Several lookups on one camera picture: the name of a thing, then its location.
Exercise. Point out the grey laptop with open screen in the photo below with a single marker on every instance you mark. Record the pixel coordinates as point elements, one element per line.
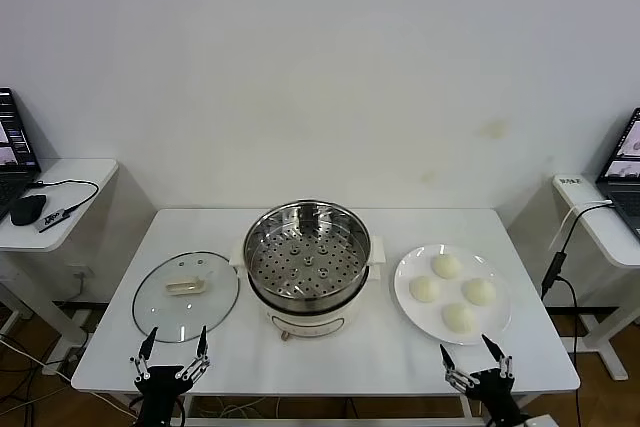
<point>625,157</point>

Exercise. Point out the glass pot lid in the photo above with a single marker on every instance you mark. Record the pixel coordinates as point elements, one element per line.
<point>165,312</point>

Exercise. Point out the black computer mouse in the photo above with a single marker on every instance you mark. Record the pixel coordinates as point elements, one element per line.
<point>27,209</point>

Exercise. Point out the black laptop with pink screen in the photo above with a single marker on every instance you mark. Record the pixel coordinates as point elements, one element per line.
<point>15,147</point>

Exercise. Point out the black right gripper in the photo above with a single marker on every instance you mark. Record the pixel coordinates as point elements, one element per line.
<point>492,387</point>

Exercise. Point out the white round plate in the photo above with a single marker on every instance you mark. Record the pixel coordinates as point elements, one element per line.
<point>450,332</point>

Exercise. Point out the white side desk with mouse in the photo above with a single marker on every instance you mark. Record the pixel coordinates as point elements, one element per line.
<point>75,172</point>

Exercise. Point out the white side desk with label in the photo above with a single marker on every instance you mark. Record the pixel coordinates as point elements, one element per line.
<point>600,247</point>

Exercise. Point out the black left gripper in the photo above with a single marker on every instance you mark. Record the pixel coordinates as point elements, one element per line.
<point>160,382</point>

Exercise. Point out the grey usb hub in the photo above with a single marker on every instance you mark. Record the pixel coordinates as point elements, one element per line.
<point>52,219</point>

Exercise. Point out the perforated steel steamer basket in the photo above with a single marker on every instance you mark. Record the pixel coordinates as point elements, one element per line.
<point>307,247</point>

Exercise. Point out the cream electric cooking pot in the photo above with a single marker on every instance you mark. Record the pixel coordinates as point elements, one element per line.
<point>310,319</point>

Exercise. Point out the white steamed baozi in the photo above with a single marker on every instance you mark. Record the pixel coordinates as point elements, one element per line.
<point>446,265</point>
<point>425,289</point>
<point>479,292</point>
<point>459,318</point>

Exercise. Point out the small printed desk label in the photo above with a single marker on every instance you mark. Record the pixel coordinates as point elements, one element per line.
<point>571,180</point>

